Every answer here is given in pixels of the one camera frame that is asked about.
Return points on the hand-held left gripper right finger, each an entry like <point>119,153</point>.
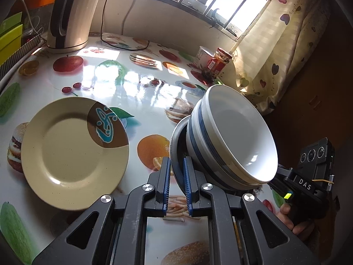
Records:
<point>188,187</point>

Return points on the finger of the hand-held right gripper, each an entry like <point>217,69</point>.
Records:
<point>284,172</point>

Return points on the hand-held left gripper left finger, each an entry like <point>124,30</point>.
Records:
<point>166,187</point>

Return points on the stainless steel bowl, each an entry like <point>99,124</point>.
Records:
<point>176,143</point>

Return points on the white bowl with blue band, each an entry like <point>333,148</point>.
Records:
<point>237,132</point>
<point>198,140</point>

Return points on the cream plate with brown emblem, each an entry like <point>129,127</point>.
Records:
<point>66,154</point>

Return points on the person's right hand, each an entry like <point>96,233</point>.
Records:
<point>303,229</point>

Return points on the red-labelled glass jar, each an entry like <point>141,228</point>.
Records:
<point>217,62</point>

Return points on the cream heart-patterned curtain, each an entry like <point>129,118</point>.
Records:
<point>278,33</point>

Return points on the black window latch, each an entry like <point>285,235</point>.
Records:
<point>213,16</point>

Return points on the cream and black electric kettle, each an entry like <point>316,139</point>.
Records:
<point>80,16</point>

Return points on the striped grey tray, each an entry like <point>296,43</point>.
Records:
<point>24,52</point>

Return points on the green cardboard box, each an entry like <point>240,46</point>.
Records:
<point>9,23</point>
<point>9,55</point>
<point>11,38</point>

